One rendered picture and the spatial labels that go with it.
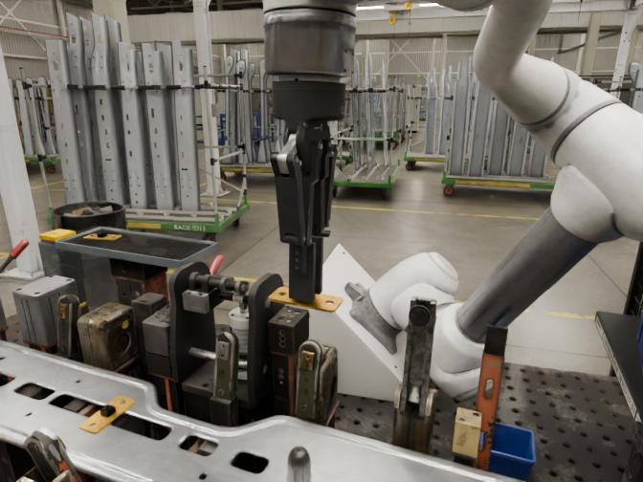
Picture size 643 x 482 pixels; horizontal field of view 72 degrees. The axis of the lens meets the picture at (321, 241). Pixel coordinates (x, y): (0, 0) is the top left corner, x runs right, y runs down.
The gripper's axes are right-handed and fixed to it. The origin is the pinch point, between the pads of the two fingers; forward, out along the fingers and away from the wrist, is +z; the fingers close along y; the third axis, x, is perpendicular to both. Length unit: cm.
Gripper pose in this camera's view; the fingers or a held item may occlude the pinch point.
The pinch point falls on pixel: (305, 267)
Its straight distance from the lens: 51.1
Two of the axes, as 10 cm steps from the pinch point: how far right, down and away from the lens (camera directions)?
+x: -9.3, -1.3, 3.4
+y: 3.6, -2.7, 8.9
